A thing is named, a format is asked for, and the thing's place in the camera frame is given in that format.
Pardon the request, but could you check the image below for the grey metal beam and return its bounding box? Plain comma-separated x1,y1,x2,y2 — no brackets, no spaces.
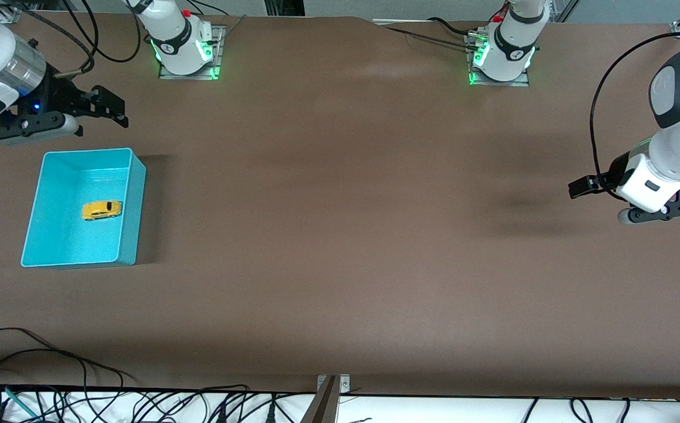
300,376,340,423

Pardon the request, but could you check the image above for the black base cable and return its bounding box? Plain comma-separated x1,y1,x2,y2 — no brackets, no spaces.
428,16,478,35
187,0,227,16

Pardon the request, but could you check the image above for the black braided cable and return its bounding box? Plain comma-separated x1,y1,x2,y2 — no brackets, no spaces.
384,25,475,51

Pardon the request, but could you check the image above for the small metal bracket plate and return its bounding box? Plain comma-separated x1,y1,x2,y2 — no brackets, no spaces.
317,374,351,395

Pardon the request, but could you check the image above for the black box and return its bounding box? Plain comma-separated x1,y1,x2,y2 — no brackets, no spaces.
264,0,306,17

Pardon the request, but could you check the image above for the black plug cable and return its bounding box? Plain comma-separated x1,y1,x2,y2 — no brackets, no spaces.
210,385,252,423
260,392,293,423

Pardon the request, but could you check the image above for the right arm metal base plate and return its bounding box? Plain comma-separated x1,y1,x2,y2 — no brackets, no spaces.
159,25,226,80

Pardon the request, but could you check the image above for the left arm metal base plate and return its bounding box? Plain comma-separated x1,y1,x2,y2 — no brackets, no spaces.
465,32,530,88

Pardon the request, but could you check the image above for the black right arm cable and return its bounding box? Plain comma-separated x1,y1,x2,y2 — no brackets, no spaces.
0,0,142,80

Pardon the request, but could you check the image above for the turquoise plastic bin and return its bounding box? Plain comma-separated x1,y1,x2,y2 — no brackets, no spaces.
20,147,147,268

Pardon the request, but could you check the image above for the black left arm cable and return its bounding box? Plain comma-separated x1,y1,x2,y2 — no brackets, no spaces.
589,31,680,197

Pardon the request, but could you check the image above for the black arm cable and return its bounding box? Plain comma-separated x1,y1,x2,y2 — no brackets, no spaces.
589,31,680,197
0,0,142,80

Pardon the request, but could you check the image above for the teal cable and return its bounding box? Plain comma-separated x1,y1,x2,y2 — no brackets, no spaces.
0,382,39,419

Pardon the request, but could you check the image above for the yellow beetle toy car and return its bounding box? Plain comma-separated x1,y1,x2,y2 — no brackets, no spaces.
81,200,123,221

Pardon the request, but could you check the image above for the thin grey rod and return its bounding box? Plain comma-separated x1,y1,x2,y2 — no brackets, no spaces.
217,15,247,43

